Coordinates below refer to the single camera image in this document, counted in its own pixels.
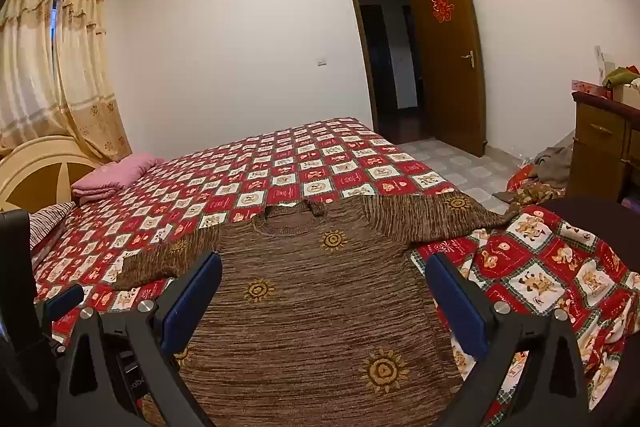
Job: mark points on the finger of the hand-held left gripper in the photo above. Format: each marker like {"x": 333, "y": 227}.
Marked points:
{"x": 65, "y": 299}

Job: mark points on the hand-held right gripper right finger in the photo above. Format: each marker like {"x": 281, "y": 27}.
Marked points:
{"x": 457, "y": 307}

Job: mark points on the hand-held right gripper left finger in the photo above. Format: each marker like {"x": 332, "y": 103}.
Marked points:
{"x": 192, "y": 294}

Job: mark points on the brown knitted sweater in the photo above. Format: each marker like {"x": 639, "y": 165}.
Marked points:
{"x": 310, "y": 297}

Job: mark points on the striped pillow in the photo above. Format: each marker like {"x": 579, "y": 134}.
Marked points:
{"x": 47, "y": 219}

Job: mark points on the cream wooden headboard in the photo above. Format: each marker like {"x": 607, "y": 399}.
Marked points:
{"x": 40, "y": 172}

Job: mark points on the brown patterned cloth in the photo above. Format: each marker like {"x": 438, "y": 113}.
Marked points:
{"x": 537, "y": 196}

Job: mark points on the red checkered printed bedspread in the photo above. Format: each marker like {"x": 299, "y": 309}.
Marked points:
{"x": 280, "y": 172}

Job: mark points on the dark cloth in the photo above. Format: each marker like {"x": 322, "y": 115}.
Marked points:
{"x": 595, "y": 219}

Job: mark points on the grey-brown cloth heap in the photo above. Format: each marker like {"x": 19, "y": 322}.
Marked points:
{"x": 552, "y": 164}

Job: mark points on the wooden cabinet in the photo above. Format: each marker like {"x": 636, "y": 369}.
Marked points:
{"x": 602, "y": 142}

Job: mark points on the beige patterned curtain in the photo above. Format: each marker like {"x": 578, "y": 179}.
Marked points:
{"x": 60, "y": 67}

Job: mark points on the brown wooden door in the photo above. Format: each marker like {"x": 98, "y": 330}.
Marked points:
{"x": 452, "y": 57}

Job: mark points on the red flat box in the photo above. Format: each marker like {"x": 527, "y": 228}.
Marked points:
{"x": 590, "y": 89}

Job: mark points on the cardboard box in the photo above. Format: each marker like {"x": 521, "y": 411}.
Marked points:
{"x": 627, "y": 94}

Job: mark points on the green and red cloth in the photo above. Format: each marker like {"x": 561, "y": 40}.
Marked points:
{"x": 622, "y": 74}

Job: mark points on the red paper door decoration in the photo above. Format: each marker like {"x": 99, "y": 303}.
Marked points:
{"x": 442, "y": 6}

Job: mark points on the dark wooden door frame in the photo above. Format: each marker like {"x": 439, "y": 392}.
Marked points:
{"x": 357, "y": 57}

